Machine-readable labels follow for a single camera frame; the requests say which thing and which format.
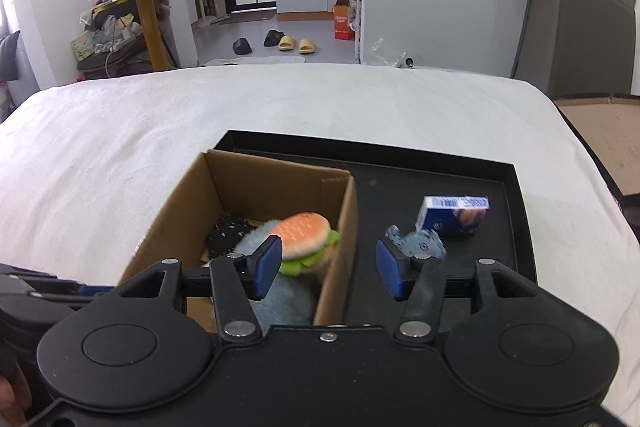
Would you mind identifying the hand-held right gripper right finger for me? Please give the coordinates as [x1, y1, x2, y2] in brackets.
[375, 238, 540, 345]

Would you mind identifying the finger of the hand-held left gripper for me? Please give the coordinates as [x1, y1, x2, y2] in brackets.
[0, 263, 62, 289]
[20, 283, 117, 309]

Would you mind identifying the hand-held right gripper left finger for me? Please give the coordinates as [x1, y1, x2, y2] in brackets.
[116, 234, 285, 343]

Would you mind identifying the blue-grey plush toy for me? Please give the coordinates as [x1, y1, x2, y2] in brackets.
[232, 219, 321, 325]

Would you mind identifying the small blue whale toy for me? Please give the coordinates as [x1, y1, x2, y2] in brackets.
[384, 225, 447, 260]

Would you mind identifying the hamburger plush toy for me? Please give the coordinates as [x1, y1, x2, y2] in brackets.
[267, 212, 341, 278]

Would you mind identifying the black star-patterned pouch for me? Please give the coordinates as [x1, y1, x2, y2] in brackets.
[206, 214, 256, 263]

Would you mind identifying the brown cardboard box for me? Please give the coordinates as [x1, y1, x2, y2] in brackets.
[119, 149, 360, 328]

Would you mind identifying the black tray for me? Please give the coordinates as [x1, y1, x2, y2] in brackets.
[212, 129, 538, 328]

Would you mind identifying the blue and white packet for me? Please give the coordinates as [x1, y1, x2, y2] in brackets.
[416, 195, 490, 238]

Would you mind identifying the person's left hand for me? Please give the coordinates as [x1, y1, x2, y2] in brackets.
[0, 374, 30, 427]

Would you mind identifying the clear plastic bag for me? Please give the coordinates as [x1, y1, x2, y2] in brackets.
[369, 38, 408, 68]

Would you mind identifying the dark cloth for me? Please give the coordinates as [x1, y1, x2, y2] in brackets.
[0, 29, 23, 80]

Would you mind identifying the white narrow rack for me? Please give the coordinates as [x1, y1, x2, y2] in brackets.
[354, 0, 366, 60]

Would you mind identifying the pile of clutter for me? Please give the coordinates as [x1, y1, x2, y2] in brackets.
[70, 0, 166, 75]

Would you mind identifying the orange carton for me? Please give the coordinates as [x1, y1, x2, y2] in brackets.
[333, 0, 357, 42]

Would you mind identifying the brown cardboard sheet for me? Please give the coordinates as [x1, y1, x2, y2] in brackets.
[552, 92, 640, 202]

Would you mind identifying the yellow side table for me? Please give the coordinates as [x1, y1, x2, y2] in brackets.
[92, 0, 208, 72]

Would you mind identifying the white fan stand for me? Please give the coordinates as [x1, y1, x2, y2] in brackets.
[192, 0, 221, 28]

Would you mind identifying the grey padded panel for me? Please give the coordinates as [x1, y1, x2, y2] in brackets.
[547, 0, 637, 98]

